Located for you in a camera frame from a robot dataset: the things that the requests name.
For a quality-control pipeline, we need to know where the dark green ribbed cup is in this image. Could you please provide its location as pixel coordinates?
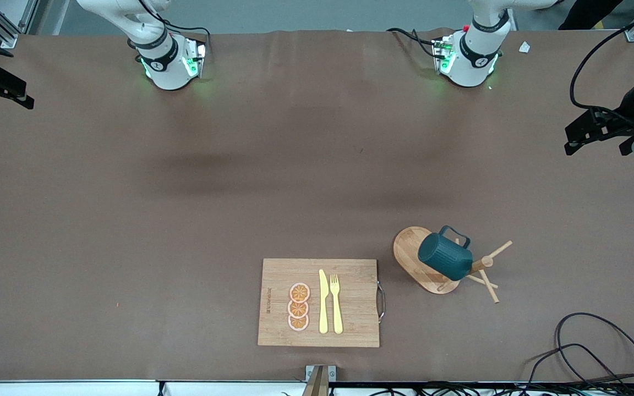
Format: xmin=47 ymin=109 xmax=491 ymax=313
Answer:
xmin=418 ymin=225 xmax=472 ymax=282

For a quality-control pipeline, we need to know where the grey arm base connector block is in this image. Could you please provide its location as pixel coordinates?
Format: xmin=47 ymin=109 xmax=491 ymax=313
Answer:
xmin=182 ymin=37 xmax=208 ymax=79
xmin=433 ymin=34 xmax=456 ymax=75

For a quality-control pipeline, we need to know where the dark trouser leg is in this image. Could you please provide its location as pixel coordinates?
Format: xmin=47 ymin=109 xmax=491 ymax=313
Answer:
xmin=558 ymin=0 xmax=624 ymax=31

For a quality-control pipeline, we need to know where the wooden mug tree stand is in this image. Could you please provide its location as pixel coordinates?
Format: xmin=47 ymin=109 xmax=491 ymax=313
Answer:
xmin=393 ymin=225 xmax=513 ymax=304

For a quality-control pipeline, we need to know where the bamboo cutting board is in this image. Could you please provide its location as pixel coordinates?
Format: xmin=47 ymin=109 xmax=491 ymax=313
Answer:
xmin=257 ymin=258 xmax=386 ymax=348

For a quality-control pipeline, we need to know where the yellow plastic fork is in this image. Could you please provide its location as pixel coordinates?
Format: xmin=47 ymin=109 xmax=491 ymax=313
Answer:
xmin=330 ymin=274 xmax=344 ymax=335

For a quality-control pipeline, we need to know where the yellow plastic knife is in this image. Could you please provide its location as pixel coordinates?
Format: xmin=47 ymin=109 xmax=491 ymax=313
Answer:
xmin=318 ymin=269 xmax=330 ymax=334

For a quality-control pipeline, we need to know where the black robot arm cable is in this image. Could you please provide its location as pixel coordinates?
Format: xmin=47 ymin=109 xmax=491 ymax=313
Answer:
xmin=138 ymin=0 xmax=211 ymax=43
xmin=387 ymin=27 xmax=440 ymax=59
xmin=570 ymin=8 xmax=634 ymax=128

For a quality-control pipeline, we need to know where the metal mounting bracket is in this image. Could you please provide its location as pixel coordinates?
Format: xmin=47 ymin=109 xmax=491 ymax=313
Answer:
xmin=302 ymin=365 xmax=337 ymax=396

